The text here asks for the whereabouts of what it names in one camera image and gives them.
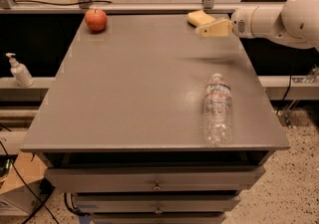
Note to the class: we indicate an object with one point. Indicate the cardboard box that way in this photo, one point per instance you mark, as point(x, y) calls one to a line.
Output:
point(18, 194)

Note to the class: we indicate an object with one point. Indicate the yellow sponge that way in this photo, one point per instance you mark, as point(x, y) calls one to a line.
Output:
point(199, 18)

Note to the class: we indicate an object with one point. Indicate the top grey drawer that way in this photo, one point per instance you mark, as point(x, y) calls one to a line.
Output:
point(103, 180)

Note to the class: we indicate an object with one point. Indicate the red apple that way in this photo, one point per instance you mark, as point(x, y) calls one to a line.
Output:
point(96, 20)

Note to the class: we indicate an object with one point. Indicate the grey drawer cabinet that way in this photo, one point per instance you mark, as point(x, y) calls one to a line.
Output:
point(132, 97)

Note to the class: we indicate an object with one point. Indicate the grey drawer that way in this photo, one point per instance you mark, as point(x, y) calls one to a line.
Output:
point(164, 218)
point(103, 180)
point(156, 203)

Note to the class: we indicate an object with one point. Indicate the middle grey drawer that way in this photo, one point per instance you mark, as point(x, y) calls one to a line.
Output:
point(156, 203)

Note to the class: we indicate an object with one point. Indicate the bottom grey drawer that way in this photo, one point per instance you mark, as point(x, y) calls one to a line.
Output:
point(164, 218)

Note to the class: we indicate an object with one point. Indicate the clear plastic water bottle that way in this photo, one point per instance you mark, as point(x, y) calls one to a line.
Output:
point(217, 109)

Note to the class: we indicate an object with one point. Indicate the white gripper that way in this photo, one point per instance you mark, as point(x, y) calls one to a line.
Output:
point(241, 24)

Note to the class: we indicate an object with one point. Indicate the white pump soap bottle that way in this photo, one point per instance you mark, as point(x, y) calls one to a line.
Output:
point(20, 72)

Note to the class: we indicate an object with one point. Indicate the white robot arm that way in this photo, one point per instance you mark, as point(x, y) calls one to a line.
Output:
point(293, 24)

